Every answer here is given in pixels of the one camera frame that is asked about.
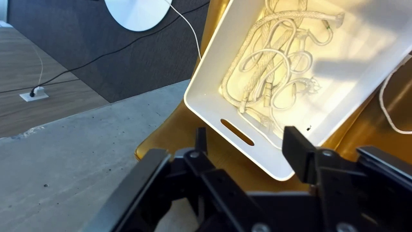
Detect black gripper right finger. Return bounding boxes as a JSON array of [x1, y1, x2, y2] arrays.
[[281, 125, 412, 232]]

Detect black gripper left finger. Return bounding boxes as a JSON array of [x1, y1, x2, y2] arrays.
[[82, 127, 276, 232]]

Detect thin white frayed cord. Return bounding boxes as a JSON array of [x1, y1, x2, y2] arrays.
[[379, 55, 412, 136]]

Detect thick white braided rope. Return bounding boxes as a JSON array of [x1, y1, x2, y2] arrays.
[[223, 6, 347, 115]]

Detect orange leather chair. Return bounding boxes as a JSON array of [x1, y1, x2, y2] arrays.
[[334, 53, 412, 167], [136, 0, 313, 194]]

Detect white plastic basket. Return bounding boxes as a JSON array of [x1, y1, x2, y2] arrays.
[[183, 0, 412, 183]]

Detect white floor outlet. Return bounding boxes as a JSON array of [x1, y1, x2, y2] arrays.
[[19, 86, 51, 104]]

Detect white round floor base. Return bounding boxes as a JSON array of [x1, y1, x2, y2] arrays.
[[104, 0, 174, 34]]

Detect black floor cable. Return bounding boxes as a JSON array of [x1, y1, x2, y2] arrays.
[[29, 0, 212, 98]]

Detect thin white power cable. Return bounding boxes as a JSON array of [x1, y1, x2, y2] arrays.
[[168, 0, 204, 61]]

